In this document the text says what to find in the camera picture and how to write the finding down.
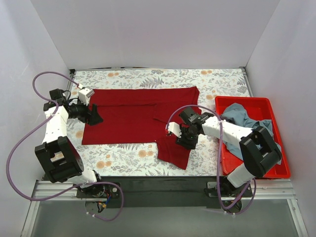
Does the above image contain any red t-shirt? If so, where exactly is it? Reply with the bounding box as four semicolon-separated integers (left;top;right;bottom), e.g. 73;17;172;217
82;86;199;169

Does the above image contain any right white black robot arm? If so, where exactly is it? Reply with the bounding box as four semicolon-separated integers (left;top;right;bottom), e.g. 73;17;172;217
166;106;282;189

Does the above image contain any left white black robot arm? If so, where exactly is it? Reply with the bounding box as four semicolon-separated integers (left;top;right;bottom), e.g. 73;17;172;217
35;87;103;189

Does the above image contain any grey-blue t-shirt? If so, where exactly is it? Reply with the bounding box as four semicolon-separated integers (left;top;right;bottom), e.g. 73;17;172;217
221;103;274;160

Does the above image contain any floral patterned table mat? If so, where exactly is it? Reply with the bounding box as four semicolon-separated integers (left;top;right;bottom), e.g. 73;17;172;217
66;69;250;176

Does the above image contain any red plastic bin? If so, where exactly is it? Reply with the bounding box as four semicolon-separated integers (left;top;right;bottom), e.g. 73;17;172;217
215;96;290;179

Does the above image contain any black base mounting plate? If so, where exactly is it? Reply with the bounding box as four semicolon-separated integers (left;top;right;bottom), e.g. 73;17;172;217
76;175;253;214

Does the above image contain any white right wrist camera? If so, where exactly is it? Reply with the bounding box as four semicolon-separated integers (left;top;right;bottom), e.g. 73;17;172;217
166;122;182;138

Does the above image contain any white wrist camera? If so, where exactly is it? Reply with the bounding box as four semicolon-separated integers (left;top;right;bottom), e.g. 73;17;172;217
166;122;182;138
78;87;94;105

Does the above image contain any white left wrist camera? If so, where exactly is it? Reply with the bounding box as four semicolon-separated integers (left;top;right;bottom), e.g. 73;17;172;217
78;87;94;105

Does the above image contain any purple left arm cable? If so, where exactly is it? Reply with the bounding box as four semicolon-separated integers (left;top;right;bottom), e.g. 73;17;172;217
5;71;124;221

